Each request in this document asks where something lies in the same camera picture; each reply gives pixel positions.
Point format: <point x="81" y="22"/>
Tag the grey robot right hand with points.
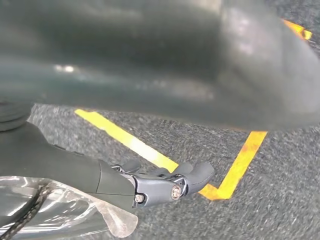
<point x="62" y="165"/>

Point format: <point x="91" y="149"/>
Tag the yellow floor tape outline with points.
<point x="130" y="140"/>

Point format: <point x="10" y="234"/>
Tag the clear plastic wrist guard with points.
<point x="75" y="218"/>

